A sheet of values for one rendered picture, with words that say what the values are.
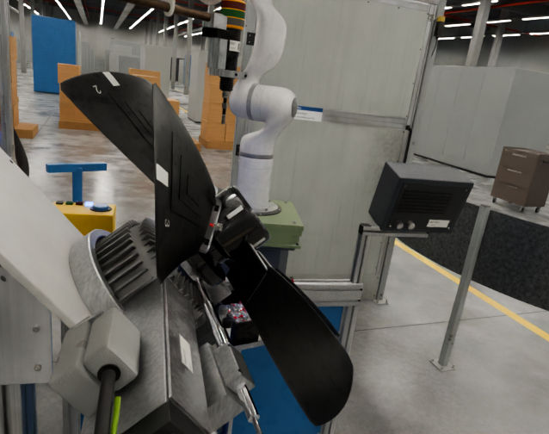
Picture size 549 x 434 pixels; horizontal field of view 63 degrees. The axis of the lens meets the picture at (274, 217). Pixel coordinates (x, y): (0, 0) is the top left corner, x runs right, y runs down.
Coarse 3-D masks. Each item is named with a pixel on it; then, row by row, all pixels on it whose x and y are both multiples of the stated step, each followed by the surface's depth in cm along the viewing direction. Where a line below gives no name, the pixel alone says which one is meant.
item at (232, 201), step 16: (224, 192) 78; (240, 192) 84; (224, 208) 75; (224, 224) 74; (240, 224) 74; (256, 224) 75; (224, 240) 75; (240, 240) 75; (256, 240) 77; (208, 256) 76; (224, 256) 77; (208, 272) 74; (224, 272) 82
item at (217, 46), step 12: (204, 24) 75; (216, 24) 74; (204, 36) 77; (216, 36) 75; (228, 36) 76; (216, 48) 77; (216, 60) 77; (216, 72) 78; (228, 72) 78; (240, 72) 79
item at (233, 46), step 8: (232, 32) 77; (240, 32) 79; (232, 40) 78; (232, 48) 78; (232, 56) 79; (232, 64) 79; (224, 80) 80; (232, 80) 81; (224, 88) 81; (232, 88) 82
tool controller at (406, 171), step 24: (384, 168) 139; (408, 168) 137; (432, 168) 140; (456, 168) 144; (384, 192) 138; (408, 192) 133; (432, 192) 134; (456, 192) 137; (384, 216) 137; (408, 216) 138; (432, 216) 140; (456, 216) 143
